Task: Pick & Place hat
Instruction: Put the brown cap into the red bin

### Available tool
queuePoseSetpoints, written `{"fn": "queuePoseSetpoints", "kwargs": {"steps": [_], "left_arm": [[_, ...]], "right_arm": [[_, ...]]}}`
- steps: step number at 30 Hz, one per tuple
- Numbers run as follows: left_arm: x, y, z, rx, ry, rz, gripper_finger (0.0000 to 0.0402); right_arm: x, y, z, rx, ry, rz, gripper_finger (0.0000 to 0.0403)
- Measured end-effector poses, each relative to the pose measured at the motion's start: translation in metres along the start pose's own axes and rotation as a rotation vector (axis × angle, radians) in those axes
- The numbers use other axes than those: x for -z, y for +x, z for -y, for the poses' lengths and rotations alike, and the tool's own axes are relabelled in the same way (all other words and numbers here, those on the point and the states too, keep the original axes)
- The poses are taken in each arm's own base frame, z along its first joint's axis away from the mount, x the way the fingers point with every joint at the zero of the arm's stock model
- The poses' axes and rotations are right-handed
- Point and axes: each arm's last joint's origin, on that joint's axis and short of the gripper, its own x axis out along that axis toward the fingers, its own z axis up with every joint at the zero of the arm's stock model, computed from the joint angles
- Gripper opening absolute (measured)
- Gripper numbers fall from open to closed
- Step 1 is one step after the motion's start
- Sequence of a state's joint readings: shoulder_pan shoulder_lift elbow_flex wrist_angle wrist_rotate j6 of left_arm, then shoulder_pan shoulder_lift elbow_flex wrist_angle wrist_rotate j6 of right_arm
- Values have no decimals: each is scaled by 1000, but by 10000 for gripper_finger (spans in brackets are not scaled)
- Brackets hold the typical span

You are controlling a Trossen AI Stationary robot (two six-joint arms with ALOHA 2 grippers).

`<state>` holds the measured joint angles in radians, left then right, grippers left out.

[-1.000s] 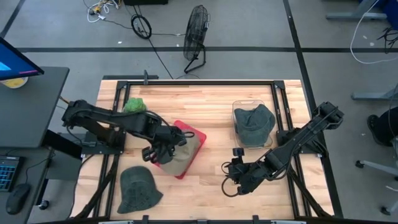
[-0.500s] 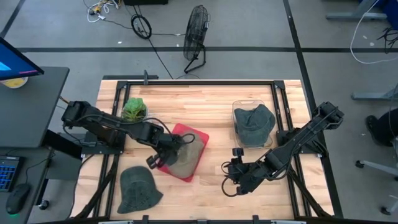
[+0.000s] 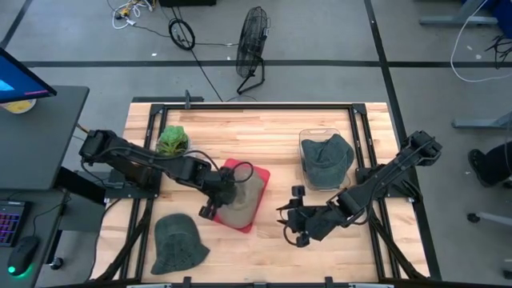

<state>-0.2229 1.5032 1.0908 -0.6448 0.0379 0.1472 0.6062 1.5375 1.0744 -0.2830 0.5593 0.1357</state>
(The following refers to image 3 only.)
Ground computer monitor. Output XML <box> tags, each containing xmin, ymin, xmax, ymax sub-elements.
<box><xmin>0</xmin><ymin>46</ymin><xmax>58</xmax><ymax>105</ymax></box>

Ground white cable bundle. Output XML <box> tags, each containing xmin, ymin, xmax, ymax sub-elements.
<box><xmin>106</xmin><ymin>0</ymin><xmax>155</xmax><ymax>30</ymax></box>

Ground black floor fan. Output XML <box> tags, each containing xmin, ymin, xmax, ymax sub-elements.
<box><xmin>234</xmin><ymin>6</ymin><xmax>272</xmax><ymax>96</ymax></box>

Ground dark green fabric hat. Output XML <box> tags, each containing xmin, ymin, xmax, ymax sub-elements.
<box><xmin>300</xmin><ymin>134</ymin><xmax>356</xmax><ymax>190</ymax></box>
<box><xmin>150</xmin><ymin>213</ymin><xmax>211</xmax><ymax>276</ymax></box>

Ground long white floor cable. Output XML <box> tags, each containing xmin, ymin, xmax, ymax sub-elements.
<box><xmin>450</xmin><ymin>0</ymin><xmax>512</xmax><ymax>83</ymax></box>

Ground clear plastic container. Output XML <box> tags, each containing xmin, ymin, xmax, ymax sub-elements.
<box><xmin>298</xmin><ymin>127</ymin><xmax>354</xmax><ymax>191</ymax></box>

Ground backlit keyboard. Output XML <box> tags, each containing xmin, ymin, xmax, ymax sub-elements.
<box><xmin>0</xmin><ymin>199</ymin><xmax>27</xmax><ymax>247</ymax></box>

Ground coiled black cable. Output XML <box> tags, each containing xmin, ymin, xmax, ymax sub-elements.
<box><xmin>168</xmin><ymin>18</ymin><xmax>197</xmax><ymax>52</ymax></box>

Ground black desk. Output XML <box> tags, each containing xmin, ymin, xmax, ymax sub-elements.
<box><xmin>0</xmin><ymin>85</ymin><xmax>90</xmax><ymax>288</ymax></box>

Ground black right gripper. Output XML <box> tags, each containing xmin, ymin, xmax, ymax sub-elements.
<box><xmin>276</xmin><ymin>185</ymin><xmax>342</xmax><ymax>247</ymax></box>

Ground black tangled cables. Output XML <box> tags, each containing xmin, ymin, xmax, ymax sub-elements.
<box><xmin>485</xmin><ymin>34</ymin><xmax>512</xmax><ymax>64</ymax></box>

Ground person's shoe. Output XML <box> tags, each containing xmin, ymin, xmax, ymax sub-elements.
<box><xmin>467</xmin><ymin>142</ymin><xmax>512</xmax><ymax>189</ymax></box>

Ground black metal table frame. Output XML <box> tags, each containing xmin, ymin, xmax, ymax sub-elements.
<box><xmin>95</xmin><ymin>102</ymin><xmax>443</xmax><ymax>288</ymax></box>

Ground red plastic tray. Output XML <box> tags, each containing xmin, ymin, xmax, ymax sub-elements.
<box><xmin>211</xmin><ymin>158</ymin><xmax>271</xmax><ymax>234</ymax></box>

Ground yellow bowl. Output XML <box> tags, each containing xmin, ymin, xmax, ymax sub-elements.
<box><xmin>0</xmin><ymin>98</ymin><xmax>38</xmax><ymax>115</ymax></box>

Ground grey desk foot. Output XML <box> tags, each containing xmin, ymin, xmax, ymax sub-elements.
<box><xmin>451</xmin><ymin>110</ymin><xmax>512</xmax><ymax>130</ymax></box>

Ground chair base with caster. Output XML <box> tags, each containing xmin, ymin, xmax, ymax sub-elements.
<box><xmin>466</xmin><ymin>210</ymin><xmax>512</xmax><ymax>230</ymax></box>

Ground black computer mouse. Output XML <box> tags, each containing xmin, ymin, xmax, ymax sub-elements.
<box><xmin>6</xmin><ymin>234</ymin><xmax>42</xmax><ymax>278</ymax></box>

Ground tan fabric hat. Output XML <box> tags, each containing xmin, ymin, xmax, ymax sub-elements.
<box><xmin>215</xmin><ymin>164</ymin><xmax>266</xmax><ymax>230</ymax></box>

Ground grey desk leg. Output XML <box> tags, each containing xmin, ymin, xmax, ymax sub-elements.
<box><xmin>418</xmin><ymin>0</ymin><xmax>499</xmax><ymax>27</ymax></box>

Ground green plush toy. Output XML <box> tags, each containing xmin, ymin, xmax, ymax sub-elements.
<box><xmin>154</xmin><ymin>125</ymin><xmax>191</xmax><ymax>157</ymax></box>

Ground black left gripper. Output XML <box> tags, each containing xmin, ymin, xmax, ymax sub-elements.
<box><xmin>198</xmin><ymin>174</ymin><xmax>241</xmax><ymax>221</ymax></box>

